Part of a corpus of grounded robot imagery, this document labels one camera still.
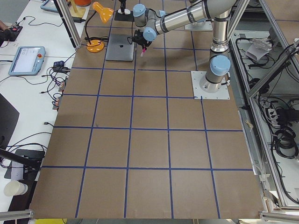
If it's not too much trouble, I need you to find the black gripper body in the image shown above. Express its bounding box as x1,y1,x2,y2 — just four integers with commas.
133,29,148,47

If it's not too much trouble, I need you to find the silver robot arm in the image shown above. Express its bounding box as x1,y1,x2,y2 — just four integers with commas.
132,0,236,93

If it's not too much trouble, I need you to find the black mousepad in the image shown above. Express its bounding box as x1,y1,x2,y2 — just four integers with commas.
114,11,134,22

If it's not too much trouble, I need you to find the silver laptop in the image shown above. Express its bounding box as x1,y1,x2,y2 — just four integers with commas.
106,34,134,62

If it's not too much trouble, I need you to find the orange desk lamp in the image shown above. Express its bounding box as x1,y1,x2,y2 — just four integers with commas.
84,1,114,53

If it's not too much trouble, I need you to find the wooden stand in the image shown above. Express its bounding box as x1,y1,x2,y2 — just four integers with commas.
69,0,86,18

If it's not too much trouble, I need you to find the blue teach pendant tablet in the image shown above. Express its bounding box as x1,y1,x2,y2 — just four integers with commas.
8,46,46,76

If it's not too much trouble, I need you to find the white power strip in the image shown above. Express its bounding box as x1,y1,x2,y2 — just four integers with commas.
266,104,278,126

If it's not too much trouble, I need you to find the white paper cup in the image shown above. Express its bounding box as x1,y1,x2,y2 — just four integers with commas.
4,180,28,196

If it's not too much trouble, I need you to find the aluminium frame post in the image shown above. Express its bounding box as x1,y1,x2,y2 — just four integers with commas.
54,0,81,49

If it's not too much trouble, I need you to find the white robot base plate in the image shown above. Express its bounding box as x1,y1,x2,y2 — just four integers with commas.
191,71,230,100

